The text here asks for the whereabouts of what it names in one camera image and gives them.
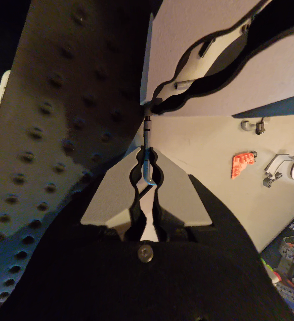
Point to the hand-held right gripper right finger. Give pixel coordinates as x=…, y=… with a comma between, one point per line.
x=184, y=200

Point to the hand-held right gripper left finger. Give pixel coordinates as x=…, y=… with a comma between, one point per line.
x=109, y=200

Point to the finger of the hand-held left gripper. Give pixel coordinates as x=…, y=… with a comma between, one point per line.
x=267, y=80
x=187, y=25

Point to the dark grey elbow connector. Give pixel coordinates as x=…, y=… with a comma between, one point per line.
x=147, y=168

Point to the grey elbow connector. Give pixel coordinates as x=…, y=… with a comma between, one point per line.
x=247, y=125

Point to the orange panel piece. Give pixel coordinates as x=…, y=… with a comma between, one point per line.
x=243, y=164

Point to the light grey curved panel piece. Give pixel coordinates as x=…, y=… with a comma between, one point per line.
x=280, y=161

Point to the black perforated pad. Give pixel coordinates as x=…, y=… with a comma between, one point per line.
x=51, y=125

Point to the blue robot kit box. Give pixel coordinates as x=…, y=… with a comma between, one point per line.
x=292, y=251

